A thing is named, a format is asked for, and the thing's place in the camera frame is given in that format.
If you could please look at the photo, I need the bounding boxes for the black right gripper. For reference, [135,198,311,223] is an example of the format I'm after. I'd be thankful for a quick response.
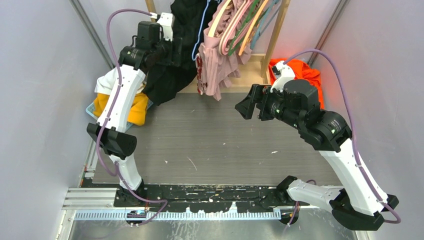
[235,83,304,130]

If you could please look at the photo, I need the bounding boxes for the black garment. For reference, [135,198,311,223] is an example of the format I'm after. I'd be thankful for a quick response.
[142,0,221,107]

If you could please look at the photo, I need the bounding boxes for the pink pleated skirt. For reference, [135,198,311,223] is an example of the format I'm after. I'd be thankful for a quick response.
[197,0,252,101]

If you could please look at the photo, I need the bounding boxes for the light blue hanger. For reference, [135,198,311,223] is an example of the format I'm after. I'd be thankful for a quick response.
[191,0,211,61]

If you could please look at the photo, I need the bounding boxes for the beige plastic hanger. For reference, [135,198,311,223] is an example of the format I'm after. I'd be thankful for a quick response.
[207,0,232,37]

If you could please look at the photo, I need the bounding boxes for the red poppy print garment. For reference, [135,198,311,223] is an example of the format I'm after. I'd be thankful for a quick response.
[195,53,208,95]

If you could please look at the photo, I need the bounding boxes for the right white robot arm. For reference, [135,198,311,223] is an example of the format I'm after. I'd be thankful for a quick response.
[235,79,399,231]

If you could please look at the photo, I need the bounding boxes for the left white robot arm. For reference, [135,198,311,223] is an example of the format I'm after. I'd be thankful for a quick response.
[86,20,182,207]

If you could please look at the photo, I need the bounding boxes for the wooden hanger rack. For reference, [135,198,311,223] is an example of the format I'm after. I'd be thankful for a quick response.
[144,0,270,98]

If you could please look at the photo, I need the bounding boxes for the teal hanger on rack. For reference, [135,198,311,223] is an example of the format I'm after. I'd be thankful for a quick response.
[250,0,282,50]

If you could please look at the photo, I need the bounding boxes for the pink hanger on rack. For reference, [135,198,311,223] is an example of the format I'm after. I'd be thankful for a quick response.
[219,0,263,57]

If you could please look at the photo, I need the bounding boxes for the peach hanger on rack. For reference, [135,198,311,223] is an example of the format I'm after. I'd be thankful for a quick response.
[235,0,269,57]

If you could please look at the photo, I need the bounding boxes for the orange garment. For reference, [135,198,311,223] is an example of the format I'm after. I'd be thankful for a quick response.
[268,58,325,109]

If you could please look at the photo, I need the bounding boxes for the white garment in basket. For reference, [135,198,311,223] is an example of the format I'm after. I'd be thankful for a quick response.
[94,65,146,96]

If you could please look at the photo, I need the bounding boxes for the yellow garment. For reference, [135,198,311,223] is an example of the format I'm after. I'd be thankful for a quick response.
[93,92,149,126]

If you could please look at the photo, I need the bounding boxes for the blue plastic basket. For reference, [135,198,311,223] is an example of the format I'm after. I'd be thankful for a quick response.
[85,99,155,132]

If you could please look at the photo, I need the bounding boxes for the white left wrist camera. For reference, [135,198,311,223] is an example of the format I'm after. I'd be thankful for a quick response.
[150,12,175,42]

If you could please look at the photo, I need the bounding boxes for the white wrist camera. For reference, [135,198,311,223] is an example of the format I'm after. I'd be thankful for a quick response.
[270,60,296,93]
[150,12,175,42]

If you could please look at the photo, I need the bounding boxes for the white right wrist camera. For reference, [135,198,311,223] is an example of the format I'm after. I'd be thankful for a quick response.
[270,60,296,93]

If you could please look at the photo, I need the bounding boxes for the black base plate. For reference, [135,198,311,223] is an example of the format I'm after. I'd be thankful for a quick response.
[113,184,311,215]

